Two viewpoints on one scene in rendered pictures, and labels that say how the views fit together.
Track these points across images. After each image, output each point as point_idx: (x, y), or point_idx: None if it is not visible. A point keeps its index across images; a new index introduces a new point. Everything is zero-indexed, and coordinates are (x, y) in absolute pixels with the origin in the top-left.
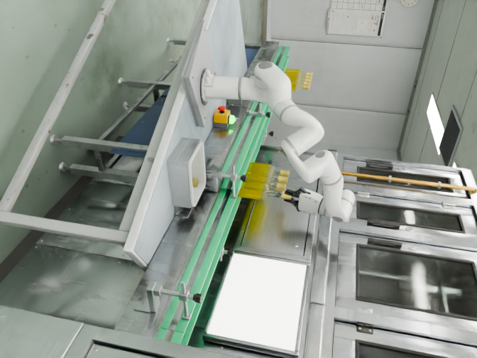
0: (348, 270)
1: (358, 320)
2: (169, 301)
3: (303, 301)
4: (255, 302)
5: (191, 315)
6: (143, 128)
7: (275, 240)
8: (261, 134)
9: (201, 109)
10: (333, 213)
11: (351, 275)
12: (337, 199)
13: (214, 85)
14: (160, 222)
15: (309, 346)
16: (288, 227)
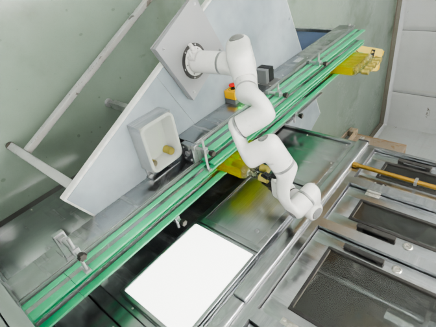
0: (300, 272)
1: None
2: (86, 252)
3: (224, 290)
4: (181, 276)
5: (90, 270)
6: None
7: (241, 220)
8: (287, 115)
9: (187, 82)
10: (284, 206)
11: (299, 279)
12: (285, 192)
13: (196, 59)
14: (119, 180)
15: None
16: (262, 211)
